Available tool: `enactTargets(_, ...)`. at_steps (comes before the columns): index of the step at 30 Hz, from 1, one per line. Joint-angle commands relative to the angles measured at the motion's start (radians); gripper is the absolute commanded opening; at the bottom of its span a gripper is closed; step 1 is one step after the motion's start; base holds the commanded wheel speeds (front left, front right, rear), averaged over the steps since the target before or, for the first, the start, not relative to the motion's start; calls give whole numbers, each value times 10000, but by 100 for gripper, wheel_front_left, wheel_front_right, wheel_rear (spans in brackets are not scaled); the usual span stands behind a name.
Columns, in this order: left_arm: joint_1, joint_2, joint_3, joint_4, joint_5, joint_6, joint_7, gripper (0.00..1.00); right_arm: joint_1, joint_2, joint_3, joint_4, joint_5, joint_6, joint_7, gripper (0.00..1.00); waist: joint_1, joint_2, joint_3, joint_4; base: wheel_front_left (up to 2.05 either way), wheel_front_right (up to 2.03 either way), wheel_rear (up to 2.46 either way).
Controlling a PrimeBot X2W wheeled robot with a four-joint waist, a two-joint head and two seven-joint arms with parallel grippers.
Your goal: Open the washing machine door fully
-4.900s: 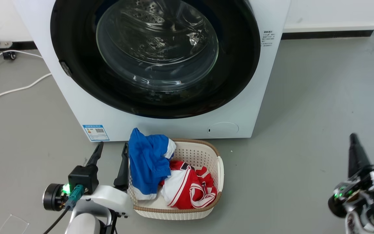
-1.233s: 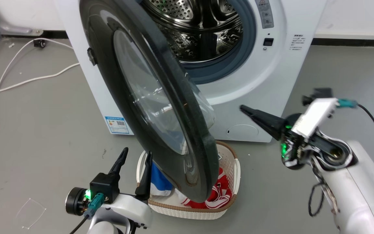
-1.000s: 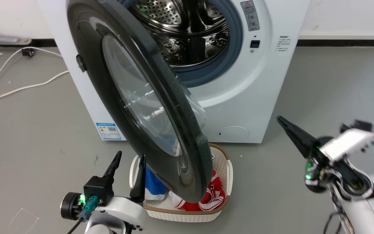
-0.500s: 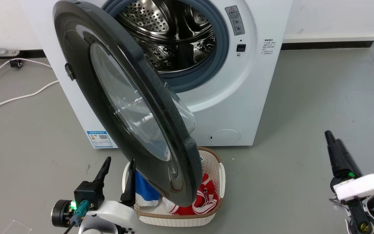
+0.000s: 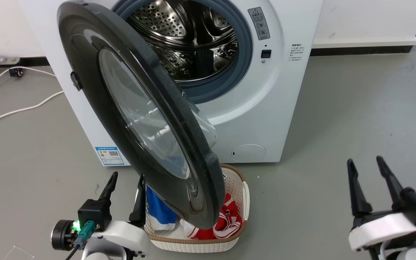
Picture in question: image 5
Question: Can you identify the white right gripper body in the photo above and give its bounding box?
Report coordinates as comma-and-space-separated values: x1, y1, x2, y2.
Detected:
348, 212, 416, 260

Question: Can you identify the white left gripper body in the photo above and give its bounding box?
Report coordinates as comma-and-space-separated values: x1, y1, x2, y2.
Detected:
82, 221, 150, 260

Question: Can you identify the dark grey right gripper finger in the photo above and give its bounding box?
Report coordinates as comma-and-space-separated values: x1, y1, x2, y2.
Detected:
376, 156, 406, 212
347, 159, 373, 217

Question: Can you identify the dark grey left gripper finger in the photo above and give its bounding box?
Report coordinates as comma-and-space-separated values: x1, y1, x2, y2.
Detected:
99, 172, 118, 200
129, 174, 147, 223

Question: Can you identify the dark grey round washer door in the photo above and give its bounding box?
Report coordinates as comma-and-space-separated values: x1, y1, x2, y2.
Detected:
57, 1, 226, 230

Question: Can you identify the white front-load washing machine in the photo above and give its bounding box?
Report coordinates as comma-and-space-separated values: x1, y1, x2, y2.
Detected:
18, 0, 324, 167

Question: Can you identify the blue-grey rubber door gasket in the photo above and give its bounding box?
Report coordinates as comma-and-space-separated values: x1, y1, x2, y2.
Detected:
113, 0, 254, 104

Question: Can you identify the blue and white garment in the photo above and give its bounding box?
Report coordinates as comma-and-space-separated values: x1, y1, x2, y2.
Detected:
146, 186, 178, 231

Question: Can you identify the blue energy label sticker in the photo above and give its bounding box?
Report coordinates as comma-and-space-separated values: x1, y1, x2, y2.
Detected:
95, 146, 125, 166

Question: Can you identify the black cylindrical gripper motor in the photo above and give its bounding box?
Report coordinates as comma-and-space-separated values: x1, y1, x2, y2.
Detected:
51, 220, 78, 251

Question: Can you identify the red and white garment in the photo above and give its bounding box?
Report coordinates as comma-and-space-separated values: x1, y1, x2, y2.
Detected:
188, 193, 243, 240

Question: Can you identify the white woven laundry basket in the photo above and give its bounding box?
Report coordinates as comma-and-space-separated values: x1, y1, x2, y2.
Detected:
144, 164, 250, 253

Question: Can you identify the round white filter cover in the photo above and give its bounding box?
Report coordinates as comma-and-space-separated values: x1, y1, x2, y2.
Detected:
231, 144, 267, 163

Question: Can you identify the printed text label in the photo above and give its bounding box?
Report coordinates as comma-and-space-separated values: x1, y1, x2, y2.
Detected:
290, 44, 304, 61

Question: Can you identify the stainless steel washer drum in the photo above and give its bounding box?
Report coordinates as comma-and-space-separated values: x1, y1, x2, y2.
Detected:
126, 3, 239, 82

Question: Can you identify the grey warning label sticker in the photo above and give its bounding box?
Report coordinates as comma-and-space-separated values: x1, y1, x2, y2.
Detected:
248, 7, 270, 40

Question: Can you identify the teal left cable connector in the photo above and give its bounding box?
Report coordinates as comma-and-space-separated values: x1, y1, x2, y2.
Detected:
73, 221, 97, 250

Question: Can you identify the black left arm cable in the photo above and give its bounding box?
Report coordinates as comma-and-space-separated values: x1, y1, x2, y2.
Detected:
65, 244, 83, 260

